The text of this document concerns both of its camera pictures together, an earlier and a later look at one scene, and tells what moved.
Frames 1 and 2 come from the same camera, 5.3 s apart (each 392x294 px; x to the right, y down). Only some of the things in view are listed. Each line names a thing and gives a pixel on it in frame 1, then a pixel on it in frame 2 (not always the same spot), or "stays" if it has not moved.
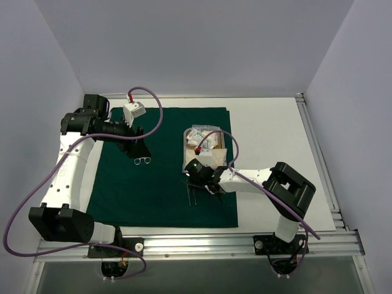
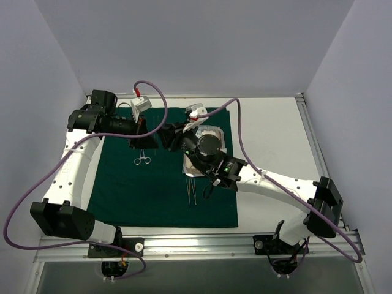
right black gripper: [199, 184] → [173, 135]
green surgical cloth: [134, 192] stays
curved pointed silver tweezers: [194, 192] stays
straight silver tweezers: [188, 192] stays
